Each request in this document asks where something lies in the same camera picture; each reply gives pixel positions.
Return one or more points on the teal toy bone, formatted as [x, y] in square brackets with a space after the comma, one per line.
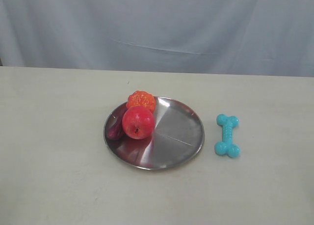
[226, 145]

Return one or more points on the orange peeled tangerine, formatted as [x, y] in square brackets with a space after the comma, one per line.
[142, 98]

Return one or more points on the red apple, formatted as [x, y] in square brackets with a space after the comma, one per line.
[138, 123]

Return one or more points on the round stainless steel plate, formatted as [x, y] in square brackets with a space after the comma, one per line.
[177, 138]

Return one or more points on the white backdrop cloth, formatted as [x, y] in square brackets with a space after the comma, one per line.
[252, 37]

